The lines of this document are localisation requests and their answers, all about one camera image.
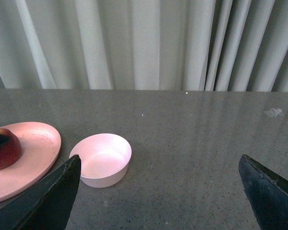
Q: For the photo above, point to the white curtain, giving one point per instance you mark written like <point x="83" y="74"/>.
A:
<point x="195" y="45"/>

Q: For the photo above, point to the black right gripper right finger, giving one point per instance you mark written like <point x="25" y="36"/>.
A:
<point x="267" y="193"/>

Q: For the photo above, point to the red apple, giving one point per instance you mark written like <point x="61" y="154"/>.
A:
<point x="11" y="151"/>

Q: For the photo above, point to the pink bowl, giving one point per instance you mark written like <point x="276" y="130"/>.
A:
<point x="104" y="159"/>

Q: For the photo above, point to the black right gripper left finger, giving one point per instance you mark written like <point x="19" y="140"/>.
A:
<point x="47" y="205"/>

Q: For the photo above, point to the pink plate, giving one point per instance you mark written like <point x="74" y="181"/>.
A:
<point x="40" y="148"/>

